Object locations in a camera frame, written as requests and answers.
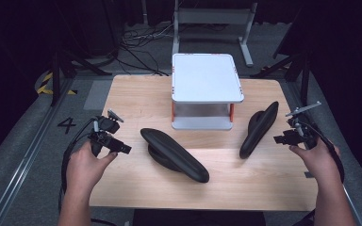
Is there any person's dark clothing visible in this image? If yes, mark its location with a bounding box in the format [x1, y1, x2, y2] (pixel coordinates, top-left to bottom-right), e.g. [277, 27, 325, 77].
[133, 209, 267, 226]

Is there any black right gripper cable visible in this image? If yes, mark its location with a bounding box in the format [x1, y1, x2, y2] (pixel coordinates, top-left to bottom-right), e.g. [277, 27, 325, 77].
[305, 121, 346, 184]

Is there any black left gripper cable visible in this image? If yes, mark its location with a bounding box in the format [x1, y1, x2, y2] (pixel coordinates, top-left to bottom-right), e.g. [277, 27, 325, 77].
[59, 118, 99, 202]

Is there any white rack with orange posts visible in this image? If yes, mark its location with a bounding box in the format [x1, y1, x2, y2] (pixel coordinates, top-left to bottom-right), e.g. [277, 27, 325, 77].
[171, 53, 245, 132]

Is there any black slipper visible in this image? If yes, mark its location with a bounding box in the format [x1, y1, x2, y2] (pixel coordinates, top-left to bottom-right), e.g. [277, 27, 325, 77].
[140, 127, 210, 184]
[239, 101, 280, 160]

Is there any metal floor rail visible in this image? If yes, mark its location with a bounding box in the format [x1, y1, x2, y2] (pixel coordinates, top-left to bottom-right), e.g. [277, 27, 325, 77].
[0, 78, 74, 226]

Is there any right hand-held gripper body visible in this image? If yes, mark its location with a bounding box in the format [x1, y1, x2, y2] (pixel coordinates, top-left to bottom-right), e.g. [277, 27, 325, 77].
[284, 101, 323, 151]

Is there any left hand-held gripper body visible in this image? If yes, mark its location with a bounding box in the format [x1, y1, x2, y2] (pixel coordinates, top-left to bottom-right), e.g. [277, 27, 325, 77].
[88, 108, 125, 157]

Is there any person's left hand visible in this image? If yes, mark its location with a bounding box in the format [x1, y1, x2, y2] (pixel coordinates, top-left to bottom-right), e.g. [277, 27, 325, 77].
[65, 140, 119, 196]

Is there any person's right hand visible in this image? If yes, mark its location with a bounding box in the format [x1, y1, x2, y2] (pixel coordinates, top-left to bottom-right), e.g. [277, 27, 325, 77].
[288, 137, 342, 186]

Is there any yellow and black floor tape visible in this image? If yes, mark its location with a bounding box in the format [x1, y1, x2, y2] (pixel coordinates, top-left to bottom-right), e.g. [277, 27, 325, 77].
[36, 72, 78, 96]

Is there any bundle of black floor cables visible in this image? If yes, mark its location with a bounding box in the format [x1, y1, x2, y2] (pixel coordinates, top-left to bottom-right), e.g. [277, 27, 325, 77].
[118, 22, 177, 77]

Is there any black tripod stand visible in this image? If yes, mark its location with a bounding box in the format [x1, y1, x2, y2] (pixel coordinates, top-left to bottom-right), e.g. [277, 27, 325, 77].
[250, 51, 313, 106]
[47, 48, 113, 107]

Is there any grey metal stand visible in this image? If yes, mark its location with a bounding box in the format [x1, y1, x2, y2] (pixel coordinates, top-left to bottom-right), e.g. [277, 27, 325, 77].
[172, 0, 259, 68]

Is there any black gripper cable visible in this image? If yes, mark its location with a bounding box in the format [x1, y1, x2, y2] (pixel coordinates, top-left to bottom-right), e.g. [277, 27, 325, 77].
[305, 121, 346, 184]
[59, 118, 99, 202]

